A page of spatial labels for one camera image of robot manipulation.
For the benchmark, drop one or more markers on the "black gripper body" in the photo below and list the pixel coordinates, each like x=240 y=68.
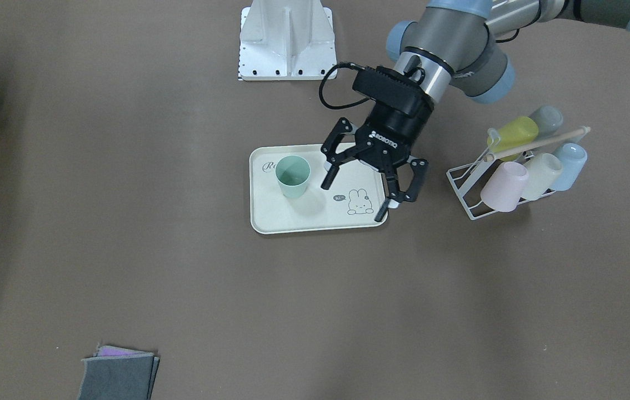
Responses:
x=398 y=129

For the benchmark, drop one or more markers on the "green plastic cup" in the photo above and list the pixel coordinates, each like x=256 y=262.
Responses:
x=292 y=174

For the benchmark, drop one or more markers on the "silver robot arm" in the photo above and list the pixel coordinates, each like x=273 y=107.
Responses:
x=454 y=43

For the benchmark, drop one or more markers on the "cream rabbit tray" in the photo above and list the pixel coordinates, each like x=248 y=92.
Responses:
x=352 y=201

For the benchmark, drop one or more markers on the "pink plastic cup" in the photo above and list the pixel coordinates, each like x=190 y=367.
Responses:
x=503 y=191

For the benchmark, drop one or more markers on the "yellow plastic cup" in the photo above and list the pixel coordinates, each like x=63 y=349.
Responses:
x=522 y=130

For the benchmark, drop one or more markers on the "cream plastic cup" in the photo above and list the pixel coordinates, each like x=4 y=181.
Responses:
x=543 y=170

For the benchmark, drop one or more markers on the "grey plastic cup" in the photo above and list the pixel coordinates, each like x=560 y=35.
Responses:
x=548 y=119

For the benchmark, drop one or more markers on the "light blue plastic cup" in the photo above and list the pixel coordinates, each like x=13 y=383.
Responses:
x=573 y=158

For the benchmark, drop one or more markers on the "grey folded cloth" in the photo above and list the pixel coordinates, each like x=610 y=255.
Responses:
x=118 y=373

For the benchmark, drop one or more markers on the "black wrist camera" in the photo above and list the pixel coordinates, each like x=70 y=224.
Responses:
x=392 y=89

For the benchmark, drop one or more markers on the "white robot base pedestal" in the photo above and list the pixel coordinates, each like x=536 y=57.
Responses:
x=286 y=41

